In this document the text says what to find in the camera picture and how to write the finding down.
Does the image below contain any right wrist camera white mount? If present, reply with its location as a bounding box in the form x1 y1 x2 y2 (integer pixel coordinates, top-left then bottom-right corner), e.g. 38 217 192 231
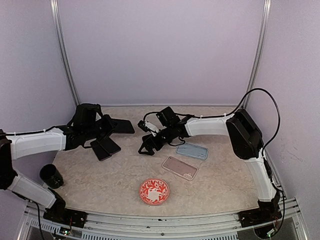
137 120 160 136

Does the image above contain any dark green cup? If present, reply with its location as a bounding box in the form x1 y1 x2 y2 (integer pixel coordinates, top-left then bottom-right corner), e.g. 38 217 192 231
39 164 64 189

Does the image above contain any black phone of stack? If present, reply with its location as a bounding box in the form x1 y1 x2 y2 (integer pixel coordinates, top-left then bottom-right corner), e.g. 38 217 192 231
90 140 111 162
99 137 121 155

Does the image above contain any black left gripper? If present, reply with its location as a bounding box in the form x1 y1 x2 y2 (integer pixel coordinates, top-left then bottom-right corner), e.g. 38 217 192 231
83 113 120 141

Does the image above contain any left aluminium frame post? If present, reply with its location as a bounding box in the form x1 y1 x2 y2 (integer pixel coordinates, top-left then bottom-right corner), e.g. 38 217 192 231
50 0 80 106

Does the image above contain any front aluminium rail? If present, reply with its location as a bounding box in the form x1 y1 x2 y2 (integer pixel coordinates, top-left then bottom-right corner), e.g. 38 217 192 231
17 198 311 240

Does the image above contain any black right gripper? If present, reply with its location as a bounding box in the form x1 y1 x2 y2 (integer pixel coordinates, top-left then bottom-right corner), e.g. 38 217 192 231
139 124 175 154

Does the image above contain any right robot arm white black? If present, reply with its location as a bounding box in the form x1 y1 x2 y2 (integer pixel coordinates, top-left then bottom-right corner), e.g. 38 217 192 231
137 106 285 224

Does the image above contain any right aluminium frame post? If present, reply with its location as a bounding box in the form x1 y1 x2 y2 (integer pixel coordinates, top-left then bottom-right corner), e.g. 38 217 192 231
242 0 272 111

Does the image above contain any red white patterned bowl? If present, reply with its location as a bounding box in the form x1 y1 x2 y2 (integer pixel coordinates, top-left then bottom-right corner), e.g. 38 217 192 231
138 178 170 206

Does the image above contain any light blue phone case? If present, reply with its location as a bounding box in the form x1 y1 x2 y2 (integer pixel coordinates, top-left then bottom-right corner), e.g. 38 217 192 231
176 143 209 161

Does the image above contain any aluminium frame post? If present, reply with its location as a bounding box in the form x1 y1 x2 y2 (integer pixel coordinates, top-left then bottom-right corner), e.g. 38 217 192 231
242 0 272 111
50 0 80 106

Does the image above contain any black phone case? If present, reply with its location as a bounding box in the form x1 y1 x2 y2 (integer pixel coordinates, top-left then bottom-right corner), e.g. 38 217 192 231
112 119 135 134

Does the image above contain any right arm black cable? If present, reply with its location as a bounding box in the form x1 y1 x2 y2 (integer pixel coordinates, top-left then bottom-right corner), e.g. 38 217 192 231
143 87 286 236

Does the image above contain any black phone middle of stack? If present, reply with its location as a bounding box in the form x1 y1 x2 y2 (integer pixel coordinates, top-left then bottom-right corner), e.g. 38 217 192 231
99 137 121 155

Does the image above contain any black phone bottom of stack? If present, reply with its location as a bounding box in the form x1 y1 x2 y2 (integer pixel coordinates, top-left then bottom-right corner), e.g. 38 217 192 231
90 140 111 162

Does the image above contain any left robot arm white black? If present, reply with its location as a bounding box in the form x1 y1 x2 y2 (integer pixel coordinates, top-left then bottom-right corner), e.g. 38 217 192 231
0 103 119 223

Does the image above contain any clear pink phone case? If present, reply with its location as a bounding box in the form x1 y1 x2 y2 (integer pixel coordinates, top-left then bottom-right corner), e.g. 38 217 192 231
162 156 198 181

